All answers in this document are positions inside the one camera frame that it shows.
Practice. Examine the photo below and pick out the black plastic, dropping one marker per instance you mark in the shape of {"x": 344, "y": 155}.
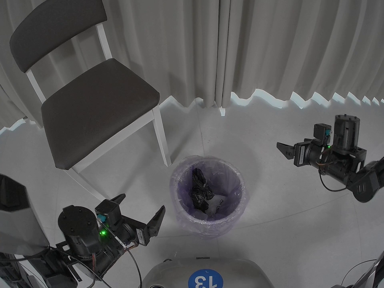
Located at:
{"x": 198, "y": 190}

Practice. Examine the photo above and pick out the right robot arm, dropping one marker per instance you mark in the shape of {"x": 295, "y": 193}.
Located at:
{"x": 346, "y": 133}

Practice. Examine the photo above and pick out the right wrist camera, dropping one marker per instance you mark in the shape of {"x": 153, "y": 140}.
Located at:
{"x": 322, "y": 133}

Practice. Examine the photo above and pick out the white trash bin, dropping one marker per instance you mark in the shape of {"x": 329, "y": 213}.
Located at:
{"x": 210, "y": 223}

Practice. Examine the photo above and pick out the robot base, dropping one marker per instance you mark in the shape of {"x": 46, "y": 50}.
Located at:
{"x": 180, "y": 274}

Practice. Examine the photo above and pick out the white curtain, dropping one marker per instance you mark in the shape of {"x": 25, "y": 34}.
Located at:
{"x": 165, "y": 40}
{"x": 300, "y": 40}

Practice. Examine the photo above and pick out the grey white chair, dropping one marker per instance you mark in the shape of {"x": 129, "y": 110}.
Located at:
{"x": 60, "y": 16}

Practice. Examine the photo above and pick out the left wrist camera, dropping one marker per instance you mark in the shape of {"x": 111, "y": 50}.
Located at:
{"x": 109, "y": 214}

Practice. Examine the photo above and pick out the clear printed wrapper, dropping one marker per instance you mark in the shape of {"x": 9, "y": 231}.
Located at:
{"x": 217, "y": 204}

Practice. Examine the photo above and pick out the purple plastic bag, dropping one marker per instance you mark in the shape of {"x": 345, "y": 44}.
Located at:
{"x": 183, "y": 187}

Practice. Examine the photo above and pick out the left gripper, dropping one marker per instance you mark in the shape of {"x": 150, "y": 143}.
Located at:
{"x": 133, "y": 234}

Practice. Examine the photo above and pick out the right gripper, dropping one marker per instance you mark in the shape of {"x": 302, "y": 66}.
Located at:
{"x": 315, "y": 157}

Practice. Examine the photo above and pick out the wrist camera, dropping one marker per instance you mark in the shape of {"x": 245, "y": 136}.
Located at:
{"x": 322, "y": 133}
{"x": 109, "y": 214}

